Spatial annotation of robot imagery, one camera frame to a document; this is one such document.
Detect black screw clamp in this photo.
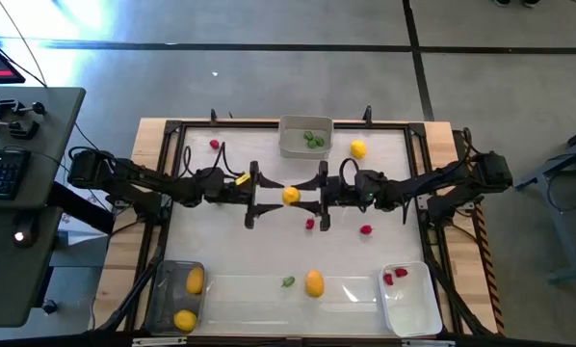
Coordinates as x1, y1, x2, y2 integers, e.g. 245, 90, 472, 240
0, 94, 46, 120
0, 114, 41, 141

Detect white plastic basket with handles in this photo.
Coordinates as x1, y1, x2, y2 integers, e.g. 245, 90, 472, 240
277, 114, 335, 161

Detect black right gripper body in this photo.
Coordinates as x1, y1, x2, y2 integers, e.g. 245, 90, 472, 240
318, 160, 388, 232

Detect yellow-black hazard tape strip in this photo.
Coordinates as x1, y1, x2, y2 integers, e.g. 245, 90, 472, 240
458, 129, 506, 334

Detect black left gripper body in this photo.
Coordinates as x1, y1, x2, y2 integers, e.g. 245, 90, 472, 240
219, 160, 262, 230

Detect white paper sheets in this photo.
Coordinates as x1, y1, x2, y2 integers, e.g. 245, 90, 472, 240
59, 185, 114, 247

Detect grey metal stand frame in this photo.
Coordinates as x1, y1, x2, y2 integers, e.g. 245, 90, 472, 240
513, 122, 576, 283

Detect dark grey desk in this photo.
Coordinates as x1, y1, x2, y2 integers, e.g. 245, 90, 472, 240
0, 86, 87, 329

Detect white rectangular plastic tub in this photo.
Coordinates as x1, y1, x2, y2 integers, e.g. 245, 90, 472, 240
377, 260, 444, 338

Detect transparent grey plastic bin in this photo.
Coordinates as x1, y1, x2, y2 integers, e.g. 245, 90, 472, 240
145, 259, 207, 334

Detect black desk leg bar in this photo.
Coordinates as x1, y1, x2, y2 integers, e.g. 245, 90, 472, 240
51, 182, 116, 235

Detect thin black cable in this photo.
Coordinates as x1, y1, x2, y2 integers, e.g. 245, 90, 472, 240
0, 0, 48, 89

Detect black metal table frame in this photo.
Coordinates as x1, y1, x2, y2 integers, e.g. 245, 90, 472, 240
123, 118, 467, 338

